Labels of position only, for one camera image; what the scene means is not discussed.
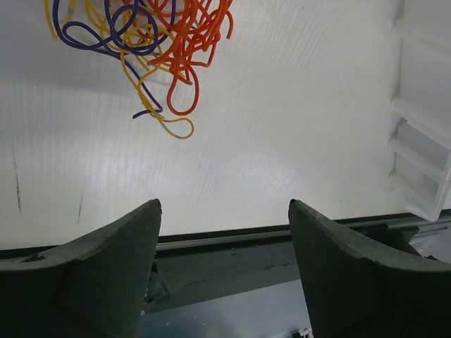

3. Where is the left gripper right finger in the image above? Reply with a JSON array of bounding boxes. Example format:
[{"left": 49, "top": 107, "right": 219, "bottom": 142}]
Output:
[{"left": 288, "top": 200, "right": 450, "bottom": 337}]

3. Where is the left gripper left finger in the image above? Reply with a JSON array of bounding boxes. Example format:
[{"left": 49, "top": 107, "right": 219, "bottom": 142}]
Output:
[{"left": 1, "top": 199, "right": 161, "bottom": 337}]

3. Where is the yellow wire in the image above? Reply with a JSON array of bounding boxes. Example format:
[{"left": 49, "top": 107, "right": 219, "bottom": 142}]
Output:
[{"left": 44, "top": 0, "right": 195, "bottom": 141}]

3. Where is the purple wire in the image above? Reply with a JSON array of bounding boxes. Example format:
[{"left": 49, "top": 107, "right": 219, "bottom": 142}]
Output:
[{"left": 51, "top": 0, "right": 177, "bottom": 120}]

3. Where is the orange wire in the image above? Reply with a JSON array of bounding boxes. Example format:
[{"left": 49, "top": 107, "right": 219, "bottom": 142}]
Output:
[{"left": 123, "top": 0, "right": 235, "bottom": 117}]

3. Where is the clear plastic compartment tray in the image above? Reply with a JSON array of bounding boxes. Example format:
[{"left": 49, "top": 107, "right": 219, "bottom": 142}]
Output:
[{"left": 390, "top": 1, "right": 450, "bottom": 222}]

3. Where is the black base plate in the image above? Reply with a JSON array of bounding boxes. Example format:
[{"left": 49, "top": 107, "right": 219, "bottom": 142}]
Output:
[{"left": 0, "top": 209, "right": 451, "bottom": 314}]

